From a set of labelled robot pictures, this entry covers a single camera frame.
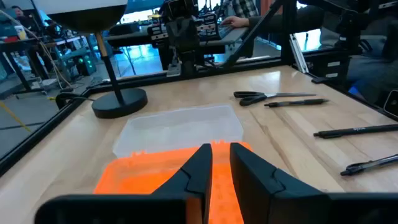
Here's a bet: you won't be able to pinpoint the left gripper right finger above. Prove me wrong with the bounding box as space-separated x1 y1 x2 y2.
229 142 398 224

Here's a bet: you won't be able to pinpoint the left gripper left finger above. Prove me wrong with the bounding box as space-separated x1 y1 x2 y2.
34 142 214 224

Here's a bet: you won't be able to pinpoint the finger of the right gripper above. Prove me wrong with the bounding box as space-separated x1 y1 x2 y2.
182 18 199 53
169 18 183 53

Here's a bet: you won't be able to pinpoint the orange plastic box lid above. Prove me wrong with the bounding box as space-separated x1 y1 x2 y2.
93 140 253 224

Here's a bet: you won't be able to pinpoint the black-handled scissors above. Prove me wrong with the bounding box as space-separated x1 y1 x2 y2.
233 90 317 107

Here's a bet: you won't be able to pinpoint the black pen with grip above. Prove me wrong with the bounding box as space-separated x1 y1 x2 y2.
264 98 330 108

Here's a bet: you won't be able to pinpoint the black pen white print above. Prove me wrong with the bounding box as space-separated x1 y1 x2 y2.
313 123 398 139

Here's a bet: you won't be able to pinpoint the clear plastic supply box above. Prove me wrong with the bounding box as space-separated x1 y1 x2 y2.
112 104 244 158

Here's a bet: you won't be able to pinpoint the black labelled control box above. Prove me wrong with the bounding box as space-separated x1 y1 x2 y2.
306 49 351 84

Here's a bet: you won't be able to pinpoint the black keyboard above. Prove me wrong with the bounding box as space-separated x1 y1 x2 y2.
217 25 234 40

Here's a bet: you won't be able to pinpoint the person's hand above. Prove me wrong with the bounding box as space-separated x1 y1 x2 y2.
221 16 250 29

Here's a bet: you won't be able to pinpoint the person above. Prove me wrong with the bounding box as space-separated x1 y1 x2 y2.
248 2 398 105
11 4 41 35
222 0 261 19

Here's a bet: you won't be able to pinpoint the grey desk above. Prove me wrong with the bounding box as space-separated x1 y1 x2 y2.
104 27 249 55

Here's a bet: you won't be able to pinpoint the white globe table lamp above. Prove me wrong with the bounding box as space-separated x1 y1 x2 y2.
32 0 149 119

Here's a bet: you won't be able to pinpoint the black computer green lights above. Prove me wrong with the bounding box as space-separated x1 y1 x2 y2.
74 52 97 77

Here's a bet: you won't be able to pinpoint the silver aluminium extrusion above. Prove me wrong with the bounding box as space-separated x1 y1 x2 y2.
289 33 310 75

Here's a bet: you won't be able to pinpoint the clear black gel pen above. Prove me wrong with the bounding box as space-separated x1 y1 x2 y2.
340 154 398 177

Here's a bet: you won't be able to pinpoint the white cup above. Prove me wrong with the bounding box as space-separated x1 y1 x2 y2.
14 24 27 40

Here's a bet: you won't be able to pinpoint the black phone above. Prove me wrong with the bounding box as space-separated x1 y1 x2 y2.
382 89 398 118

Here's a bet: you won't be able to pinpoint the black workbench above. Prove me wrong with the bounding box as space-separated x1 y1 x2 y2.
0 36 65 94

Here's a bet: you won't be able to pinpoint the beige cable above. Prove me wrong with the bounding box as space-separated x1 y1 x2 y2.
0 9 74 90

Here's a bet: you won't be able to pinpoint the coiled black cable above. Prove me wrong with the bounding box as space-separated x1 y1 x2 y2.
55 91 94 110

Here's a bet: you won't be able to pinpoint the black aluminium table frame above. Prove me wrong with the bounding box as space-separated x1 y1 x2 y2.
0 0 398 177

